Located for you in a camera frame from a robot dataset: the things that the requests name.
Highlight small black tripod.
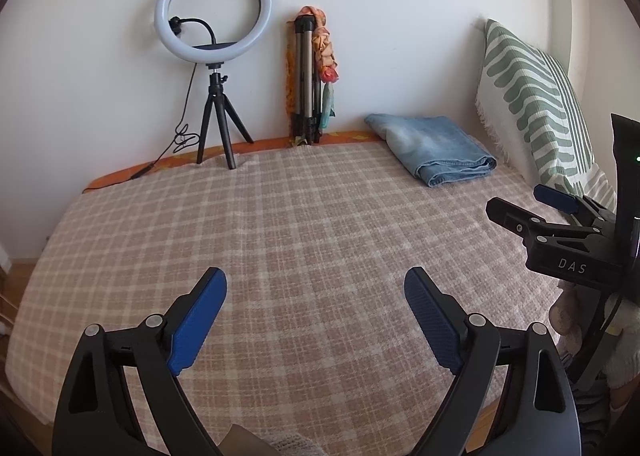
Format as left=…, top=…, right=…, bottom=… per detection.
left=196, top=63, right=254, bottom=171

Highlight beige checked blanket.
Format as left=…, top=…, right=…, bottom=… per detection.
left=5, top=133, right=571, bottom=447

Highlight person's right forearm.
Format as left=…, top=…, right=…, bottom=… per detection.
left=600, top=306, right=640, bottom=387

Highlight green patterned pillow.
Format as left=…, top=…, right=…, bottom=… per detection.
left=475, top=18, right=621, bottom=211

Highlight orange mattress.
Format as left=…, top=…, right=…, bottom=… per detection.
left=82, top=128, right=386, bottom=194

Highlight folded tripod with orange scarf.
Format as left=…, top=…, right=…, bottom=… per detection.
left=282, top=6, right=341, bottom=144

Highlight white ring light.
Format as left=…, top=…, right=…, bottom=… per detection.
left=154, top=0, right=274, bottom=67

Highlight person's right hand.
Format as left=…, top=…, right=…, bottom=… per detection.
left=549, top=288, right=583, bottom=337

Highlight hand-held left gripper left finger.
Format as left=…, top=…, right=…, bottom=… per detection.
left=51, top=267, right=228, bottom=456

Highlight black ring light cable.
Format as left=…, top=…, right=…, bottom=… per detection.
left=130, top=63, right=198, bottom=181

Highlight blue denim pants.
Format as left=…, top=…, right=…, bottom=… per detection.
left=364, top=113, right=498, bottom=188

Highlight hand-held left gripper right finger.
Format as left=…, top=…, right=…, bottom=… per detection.
left=404, top=267, right=581, bottom=456

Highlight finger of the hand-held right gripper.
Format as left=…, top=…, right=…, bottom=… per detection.
left=533, top=184, right=618, bottom=227
left=486, top=196, right=608, bottom=249

